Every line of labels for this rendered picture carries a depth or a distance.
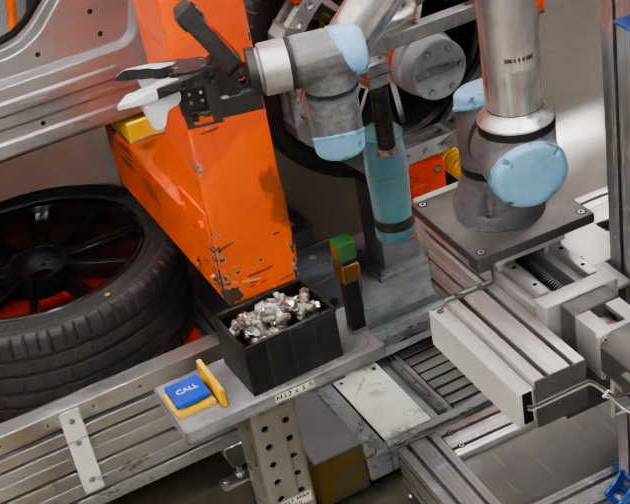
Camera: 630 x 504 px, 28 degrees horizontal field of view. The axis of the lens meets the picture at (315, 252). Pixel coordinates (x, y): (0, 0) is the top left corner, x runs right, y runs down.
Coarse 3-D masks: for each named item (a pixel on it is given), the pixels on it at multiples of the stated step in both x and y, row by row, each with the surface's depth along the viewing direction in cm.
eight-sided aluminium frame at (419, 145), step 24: (288, 0) 252; (312, 0) 248; (288, 24) 249; (480, 72) 280; (288, 96) 256; (288, 120) 262; (312, 144) 263; (408, 144) 276; (432, 144) 277; (456, 144) 280; (360, 168) 271
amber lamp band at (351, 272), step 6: (336, 264) 243; (354, 264) 242; (336, 270) 243; (342, 270) 241; (348, 270) 241; (354, 270) 242; (336, 276) 245; (342, 276) 242; (348, 276) 242; (354, 276) 243; (360, 276) 243; (342, 282) 243; (348, 282) 243
